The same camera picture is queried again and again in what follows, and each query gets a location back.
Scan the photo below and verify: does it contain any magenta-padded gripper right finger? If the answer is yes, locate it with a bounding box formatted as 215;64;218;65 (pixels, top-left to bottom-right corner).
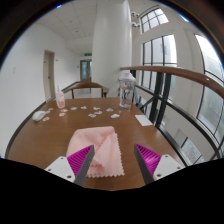
133;143;184;186

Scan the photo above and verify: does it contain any spray bottle with orange label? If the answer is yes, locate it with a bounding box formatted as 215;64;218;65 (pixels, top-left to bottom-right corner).
55;84;66;110

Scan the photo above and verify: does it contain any wide black-framed window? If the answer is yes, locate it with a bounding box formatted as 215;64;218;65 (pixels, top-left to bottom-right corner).
194;33;224;136

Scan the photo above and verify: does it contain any beige wall door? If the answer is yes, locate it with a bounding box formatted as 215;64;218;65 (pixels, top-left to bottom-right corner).
42;49;56;101

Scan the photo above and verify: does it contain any wooden handrail with black bars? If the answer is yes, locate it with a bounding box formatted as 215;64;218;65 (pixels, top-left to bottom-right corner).
119;65;224;161

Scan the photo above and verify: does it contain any pink towel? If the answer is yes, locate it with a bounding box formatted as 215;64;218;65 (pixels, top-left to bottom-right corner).
65;125;126;179

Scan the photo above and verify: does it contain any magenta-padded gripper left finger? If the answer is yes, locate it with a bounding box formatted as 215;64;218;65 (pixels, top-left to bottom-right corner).
44;144;96;187

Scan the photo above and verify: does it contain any white paper sheet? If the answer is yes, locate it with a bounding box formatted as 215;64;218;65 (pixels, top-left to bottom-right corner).
134;114;154;127

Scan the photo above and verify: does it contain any tall black-framed window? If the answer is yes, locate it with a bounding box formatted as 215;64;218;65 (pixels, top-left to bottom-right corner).
142;34;178;89

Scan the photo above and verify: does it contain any clear plastic drink bottle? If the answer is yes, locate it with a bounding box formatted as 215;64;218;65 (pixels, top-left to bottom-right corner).
118;71;137;111

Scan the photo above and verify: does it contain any glass double door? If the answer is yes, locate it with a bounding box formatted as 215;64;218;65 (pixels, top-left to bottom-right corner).
79;59;93;83

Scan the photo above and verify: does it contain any wooden chair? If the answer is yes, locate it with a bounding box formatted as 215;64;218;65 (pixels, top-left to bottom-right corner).
62;81;110;100

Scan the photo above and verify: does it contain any small black-framed window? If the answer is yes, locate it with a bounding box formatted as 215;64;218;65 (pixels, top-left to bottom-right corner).
140;6;170;34

